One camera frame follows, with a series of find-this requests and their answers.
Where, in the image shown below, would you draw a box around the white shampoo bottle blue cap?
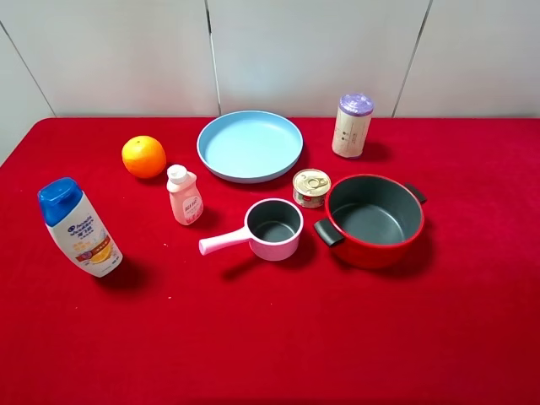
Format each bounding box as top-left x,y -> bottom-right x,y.
38,177 -> 123,278

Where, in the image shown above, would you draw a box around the small tin can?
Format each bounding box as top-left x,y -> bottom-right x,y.
293,169 -> 332,208

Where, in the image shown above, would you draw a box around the light blue plate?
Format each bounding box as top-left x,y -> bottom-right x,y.
197,111 -> 304,184

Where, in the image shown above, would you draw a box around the small pink bottle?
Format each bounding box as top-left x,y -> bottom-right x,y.
166,165 -> 203,225

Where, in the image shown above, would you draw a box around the purple bag roll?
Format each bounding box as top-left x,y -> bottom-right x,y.
332,93 -> 374,159

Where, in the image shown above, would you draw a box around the orange fruit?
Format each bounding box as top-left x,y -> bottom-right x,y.
121,136 -> 167,179

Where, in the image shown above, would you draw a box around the red tablecloth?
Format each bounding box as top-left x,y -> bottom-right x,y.
1,118 -> 539,404

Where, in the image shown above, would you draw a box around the pink saucepan with handle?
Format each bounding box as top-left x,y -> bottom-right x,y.
198,198 -> 304,262

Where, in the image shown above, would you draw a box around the red pot black handles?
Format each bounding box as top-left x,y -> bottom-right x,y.
314,174 -> 427,269

